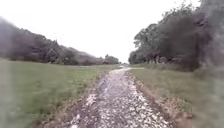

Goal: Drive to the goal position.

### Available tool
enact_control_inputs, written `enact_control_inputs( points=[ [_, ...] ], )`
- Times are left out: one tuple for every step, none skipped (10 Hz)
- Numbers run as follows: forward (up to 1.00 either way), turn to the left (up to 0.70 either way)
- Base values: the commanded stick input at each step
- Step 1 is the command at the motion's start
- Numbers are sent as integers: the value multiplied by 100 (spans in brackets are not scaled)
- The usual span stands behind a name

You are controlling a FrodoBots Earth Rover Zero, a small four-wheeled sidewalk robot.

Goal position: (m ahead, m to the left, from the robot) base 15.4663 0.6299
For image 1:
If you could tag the grass verge with leaves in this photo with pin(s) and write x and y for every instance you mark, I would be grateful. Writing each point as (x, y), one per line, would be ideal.
(166, 83)

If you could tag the green grass field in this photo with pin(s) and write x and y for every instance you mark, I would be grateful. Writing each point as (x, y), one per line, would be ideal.
(40, 86)

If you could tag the wet grey paved path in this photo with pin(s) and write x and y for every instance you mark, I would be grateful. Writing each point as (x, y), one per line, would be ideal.
(116, 100)

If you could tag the dense wood of trees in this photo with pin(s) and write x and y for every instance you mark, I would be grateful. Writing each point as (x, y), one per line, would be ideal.
(180, 40)

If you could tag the row of dark trees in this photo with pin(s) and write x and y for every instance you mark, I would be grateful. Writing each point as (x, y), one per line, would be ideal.
(36, 50)

